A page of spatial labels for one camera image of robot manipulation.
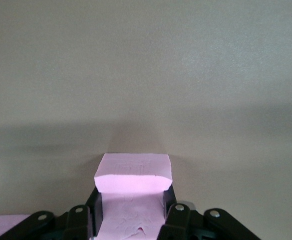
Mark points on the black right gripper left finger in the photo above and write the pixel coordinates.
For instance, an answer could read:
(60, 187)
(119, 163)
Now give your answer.
(78, 225)

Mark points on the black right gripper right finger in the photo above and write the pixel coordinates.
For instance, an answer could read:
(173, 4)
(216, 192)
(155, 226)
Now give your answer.
(178, 225)

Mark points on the pink foam cube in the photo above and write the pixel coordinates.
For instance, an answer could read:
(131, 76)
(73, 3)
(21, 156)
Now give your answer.
(133, 172)
(1, 225)

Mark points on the brown table cover sheet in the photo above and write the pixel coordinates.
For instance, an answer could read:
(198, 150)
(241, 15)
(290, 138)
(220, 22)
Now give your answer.
(145, 75)

